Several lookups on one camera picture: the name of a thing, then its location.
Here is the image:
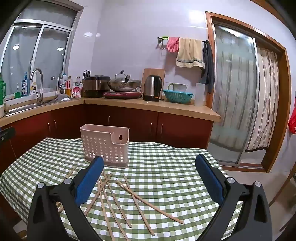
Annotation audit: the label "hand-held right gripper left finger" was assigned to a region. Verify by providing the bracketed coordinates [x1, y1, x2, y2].
[27, 156, 104, 241]

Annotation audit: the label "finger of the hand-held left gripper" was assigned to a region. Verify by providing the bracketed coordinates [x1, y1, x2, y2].
[0, 126, 16, 141]

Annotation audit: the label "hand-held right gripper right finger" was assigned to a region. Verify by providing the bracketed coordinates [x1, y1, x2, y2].
[195, 153, 273, 241]

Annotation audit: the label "pink perforated plastic basket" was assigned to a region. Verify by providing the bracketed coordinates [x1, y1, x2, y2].
[80, 124, 130, 169]

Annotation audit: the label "steel kitchen sink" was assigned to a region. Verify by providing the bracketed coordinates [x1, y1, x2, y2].
[5, 101, 58, 115]

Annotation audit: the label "green thermos bottle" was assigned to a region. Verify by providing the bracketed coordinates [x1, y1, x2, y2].
[0, 75, 6, 105]

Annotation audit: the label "blue label pump bottle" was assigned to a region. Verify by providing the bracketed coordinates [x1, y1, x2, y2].
[21, 72, 30, 97]

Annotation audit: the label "steel kitchen faucet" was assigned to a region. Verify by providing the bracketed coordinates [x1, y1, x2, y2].
[30, 68, 44, 104]

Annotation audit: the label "white spray bottle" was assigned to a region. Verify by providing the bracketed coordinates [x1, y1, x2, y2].
[30, 76, 38, 95]

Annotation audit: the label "dishes in sink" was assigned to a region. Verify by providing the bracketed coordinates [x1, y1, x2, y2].
[55, 94, 71, 103]

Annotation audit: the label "red brown kitchen cabinets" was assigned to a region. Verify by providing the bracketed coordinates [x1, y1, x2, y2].
[0, 104, 213, 168]

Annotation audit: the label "orange label bottle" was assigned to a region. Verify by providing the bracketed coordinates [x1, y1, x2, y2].
[66, 75, 73, 97]

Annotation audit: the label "pink refill pouch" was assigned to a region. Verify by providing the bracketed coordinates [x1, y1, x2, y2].
[71, 82, 83, 98]

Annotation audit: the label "sliding glass window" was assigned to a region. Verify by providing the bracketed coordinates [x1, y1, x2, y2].
[0, 0, 84, 98]

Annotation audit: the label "translucent plastic container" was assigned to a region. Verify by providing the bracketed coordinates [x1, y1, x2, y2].
[195, 83, 206, 107]

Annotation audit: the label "beige kitchen countertop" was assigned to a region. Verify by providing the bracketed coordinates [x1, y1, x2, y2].
[0, 96, 221, 127]

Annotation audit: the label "teal plastic colander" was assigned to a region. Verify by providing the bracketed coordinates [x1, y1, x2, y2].
[162, 90, 194, 104]

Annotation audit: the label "wood framed sliding door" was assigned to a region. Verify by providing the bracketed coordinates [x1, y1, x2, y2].
[205, 11, 292, 173]

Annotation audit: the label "red induction cooker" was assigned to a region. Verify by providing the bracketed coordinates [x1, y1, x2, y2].
[103, 91, 142, 100]

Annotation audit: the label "black steel rice cooker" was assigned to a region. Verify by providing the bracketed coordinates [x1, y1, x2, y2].
[83, 75, 111, 98]

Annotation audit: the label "steel wok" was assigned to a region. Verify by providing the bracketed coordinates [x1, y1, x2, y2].
[107, 80, 141, 93]

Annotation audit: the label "striped curtain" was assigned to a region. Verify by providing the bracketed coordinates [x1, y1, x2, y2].
[245, 46, 279, 153]

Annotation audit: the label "red plastic bag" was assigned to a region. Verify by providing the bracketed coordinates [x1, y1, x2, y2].
[288, 92, 296, 135]

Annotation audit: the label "glass pot lid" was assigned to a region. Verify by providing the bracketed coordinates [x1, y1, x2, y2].
[115, 71, 131, 82]

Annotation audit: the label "steel electric kettle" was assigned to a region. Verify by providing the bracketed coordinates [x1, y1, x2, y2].
[143, 75, 163, 102]

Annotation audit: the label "dark hanging cloth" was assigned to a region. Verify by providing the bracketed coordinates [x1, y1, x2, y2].
[200, 40, 215, 93]

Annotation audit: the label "wooden cutting board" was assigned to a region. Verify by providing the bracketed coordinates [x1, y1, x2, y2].
[142, 68, 166, 93]

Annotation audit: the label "beige towel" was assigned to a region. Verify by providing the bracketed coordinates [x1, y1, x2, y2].
[176, 38, 204, 69]

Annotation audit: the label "pink rubber gloves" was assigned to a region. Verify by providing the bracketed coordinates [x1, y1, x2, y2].
[166, 37, 179, 53]

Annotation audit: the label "white mug green handle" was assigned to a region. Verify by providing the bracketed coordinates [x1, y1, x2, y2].
[167, 83, 188, 92]

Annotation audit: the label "metal towel rail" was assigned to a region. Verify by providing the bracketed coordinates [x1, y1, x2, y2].
[157, 36, 207, 45]

